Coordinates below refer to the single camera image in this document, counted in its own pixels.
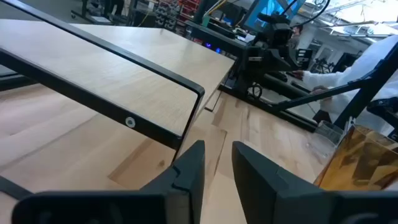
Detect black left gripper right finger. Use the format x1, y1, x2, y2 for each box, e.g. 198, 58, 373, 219
231, 141, 337, 224

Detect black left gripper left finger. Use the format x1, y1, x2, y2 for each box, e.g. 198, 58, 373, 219
140, 139, 206, 224

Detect clear glass cup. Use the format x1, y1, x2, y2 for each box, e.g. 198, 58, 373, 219
306, 120, 346, 162

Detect tall amber plastic cup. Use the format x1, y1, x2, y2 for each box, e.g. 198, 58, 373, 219
313, 124, 398, 191

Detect person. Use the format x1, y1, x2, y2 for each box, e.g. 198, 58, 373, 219
292, 34, 398, 138
290, 24, 305, 49

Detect monitor with blue screen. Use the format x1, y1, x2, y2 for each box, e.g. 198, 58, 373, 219
242, 0, 307, 34

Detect black desk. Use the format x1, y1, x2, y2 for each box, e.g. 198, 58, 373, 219
185, 20, 249, 58

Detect red parts bin rack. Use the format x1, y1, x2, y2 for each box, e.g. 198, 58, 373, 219
154, 0, 203, 32

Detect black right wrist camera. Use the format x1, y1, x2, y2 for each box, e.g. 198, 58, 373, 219
256, 12, 293, 47

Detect black metal table frame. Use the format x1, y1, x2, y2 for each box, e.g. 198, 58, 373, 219
0, 40, 398, 200

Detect wooden shelf with black frame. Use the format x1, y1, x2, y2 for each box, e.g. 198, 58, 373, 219
0, 0, 236, 164

